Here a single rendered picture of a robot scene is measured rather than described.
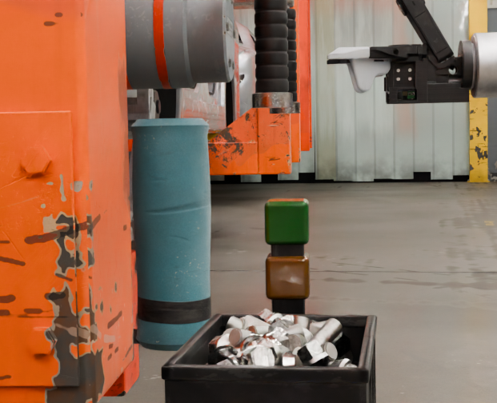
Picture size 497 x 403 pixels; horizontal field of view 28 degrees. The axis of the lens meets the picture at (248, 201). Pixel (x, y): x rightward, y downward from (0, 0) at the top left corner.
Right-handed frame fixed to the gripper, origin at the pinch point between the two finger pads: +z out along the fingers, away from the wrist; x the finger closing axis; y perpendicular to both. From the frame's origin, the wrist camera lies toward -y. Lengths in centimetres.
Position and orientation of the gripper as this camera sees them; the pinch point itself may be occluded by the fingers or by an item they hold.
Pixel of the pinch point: (325, 54)
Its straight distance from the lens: 143.3
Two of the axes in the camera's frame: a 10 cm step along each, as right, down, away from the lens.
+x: 0.8, -0.9, 9.9
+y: 0.2, 10.0, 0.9
